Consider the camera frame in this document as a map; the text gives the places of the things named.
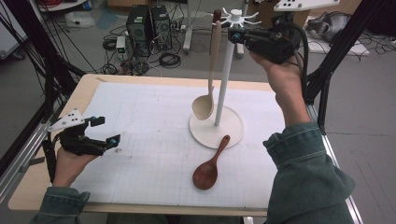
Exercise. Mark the brown wooden spoon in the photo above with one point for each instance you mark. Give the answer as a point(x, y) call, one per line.
point(205, 175)

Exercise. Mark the white utensil rack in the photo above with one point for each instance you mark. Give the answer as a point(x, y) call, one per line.
point(218, 137)

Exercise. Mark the aluminium rail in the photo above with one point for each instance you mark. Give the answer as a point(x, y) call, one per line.
point(21, 155)
point(342, 174)

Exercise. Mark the white stand post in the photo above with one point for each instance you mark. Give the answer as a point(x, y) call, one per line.
point(239, 49)

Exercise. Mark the person's left hand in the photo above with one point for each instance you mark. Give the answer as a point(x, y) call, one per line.
point(67, 168)

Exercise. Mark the black computer tower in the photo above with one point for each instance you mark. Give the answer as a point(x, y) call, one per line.
point(138, 28)
point(161, 25)

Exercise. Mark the grey bag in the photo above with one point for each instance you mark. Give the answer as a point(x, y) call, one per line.
point(330, 25)

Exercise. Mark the white stand leg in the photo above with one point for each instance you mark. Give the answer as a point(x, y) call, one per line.
point(187, 31)

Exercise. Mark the light wooden spoon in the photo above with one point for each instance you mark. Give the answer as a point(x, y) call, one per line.
point(204, 107)

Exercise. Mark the person's right hand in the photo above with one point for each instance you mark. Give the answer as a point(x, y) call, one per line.
point(285, 79)

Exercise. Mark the clear plastic bag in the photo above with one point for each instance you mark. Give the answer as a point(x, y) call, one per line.
point(79, 19)

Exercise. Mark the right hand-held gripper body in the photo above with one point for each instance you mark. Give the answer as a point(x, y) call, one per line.
point(271, 43)

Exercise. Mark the white floor panel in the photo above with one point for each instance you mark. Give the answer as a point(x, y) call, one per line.
point(342, 48)

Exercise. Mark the white grid paper mat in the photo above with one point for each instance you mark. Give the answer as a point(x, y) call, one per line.
point(149, 109)

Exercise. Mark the black frame struts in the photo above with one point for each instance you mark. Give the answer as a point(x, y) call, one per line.
point(342, 43)
point(37, 56)

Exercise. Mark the wooden table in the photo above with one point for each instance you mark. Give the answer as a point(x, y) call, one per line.
point(81, 93)

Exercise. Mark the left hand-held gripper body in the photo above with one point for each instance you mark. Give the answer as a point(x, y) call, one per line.
point(77, 141)

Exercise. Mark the white power adapter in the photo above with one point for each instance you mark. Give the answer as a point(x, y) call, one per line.
point(120, 43)

